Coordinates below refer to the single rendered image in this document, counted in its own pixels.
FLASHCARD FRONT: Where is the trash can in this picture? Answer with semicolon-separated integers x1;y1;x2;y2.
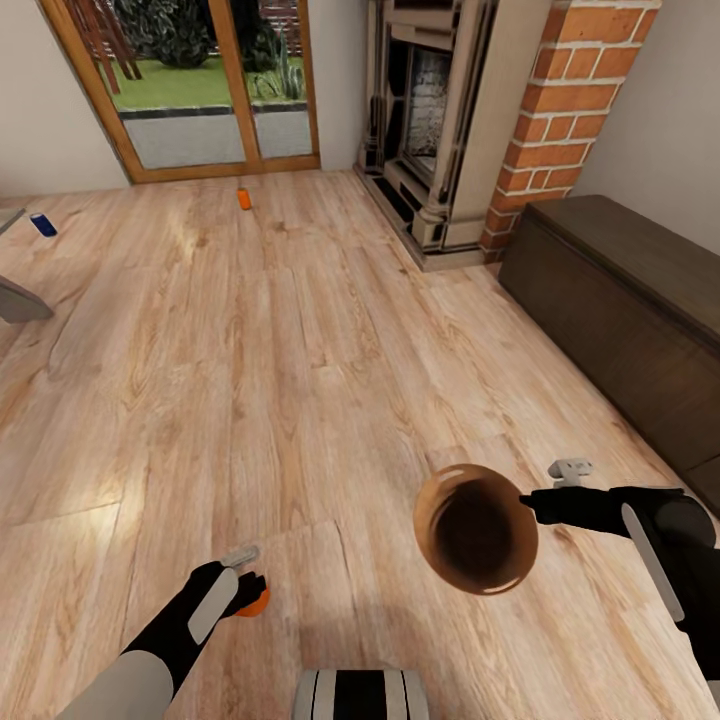
413;463;539;597

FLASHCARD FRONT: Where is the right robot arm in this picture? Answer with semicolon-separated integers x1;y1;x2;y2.
520;457;720;711

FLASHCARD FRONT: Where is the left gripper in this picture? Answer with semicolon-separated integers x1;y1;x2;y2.
224;571;267;617

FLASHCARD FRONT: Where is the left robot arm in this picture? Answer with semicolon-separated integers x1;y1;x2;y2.
55;545;267;720

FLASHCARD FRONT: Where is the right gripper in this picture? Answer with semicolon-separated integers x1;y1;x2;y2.
520;486;598;531

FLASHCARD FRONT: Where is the robot trunk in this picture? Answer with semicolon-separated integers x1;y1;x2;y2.
290;670;430;720

